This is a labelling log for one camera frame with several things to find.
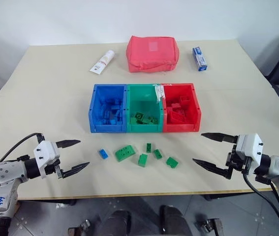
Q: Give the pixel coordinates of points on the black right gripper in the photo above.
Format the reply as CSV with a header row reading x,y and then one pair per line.
x,y
235,161

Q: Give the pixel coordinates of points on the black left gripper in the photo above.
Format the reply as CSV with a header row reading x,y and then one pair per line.
x,y
58,169

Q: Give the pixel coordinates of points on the small blue building brick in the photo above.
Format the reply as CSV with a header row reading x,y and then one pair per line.
x,y
103,153

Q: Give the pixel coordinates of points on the blue plastic storage bin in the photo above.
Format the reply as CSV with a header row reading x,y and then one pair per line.
x,y
104,127

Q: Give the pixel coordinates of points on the red plastic storage bin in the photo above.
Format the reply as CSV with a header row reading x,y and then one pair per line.
x,y
181,127

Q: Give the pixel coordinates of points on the black table foot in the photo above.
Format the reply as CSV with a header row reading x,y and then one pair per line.
x,y
215,197
65,202

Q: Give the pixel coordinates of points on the large curved green brick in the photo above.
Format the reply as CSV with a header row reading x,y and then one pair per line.
x,y
125,153

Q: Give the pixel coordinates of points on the red building brick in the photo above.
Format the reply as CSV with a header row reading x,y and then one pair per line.
x,y
177,117
175,105
185,100

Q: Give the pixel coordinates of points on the narrow green building brick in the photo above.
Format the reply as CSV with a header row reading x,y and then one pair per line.
x,y
148,147

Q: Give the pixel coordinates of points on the green plastic storage bin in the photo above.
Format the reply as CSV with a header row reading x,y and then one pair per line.
x,y
144,127

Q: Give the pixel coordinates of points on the dark rounded shape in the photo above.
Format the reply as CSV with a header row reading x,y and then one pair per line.
x,y
115,223
175,221

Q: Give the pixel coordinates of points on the white tape strip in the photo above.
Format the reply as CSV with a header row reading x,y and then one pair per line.
x,y
159,92

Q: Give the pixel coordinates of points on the blue white small carton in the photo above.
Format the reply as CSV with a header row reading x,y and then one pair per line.
x,y
199,59

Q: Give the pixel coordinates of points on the white cream tube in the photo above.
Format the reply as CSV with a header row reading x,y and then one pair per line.
x,y
102,62

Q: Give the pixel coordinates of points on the pink fabric pouch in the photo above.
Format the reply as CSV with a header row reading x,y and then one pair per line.
x,y
151,54

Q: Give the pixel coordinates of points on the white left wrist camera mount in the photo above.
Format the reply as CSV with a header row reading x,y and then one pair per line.
x,y
47,151

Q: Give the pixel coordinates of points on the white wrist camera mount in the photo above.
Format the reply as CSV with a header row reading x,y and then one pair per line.
x,y
47,151
248,145

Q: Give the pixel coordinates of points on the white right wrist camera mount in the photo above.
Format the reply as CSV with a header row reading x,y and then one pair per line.
x,y
248,145

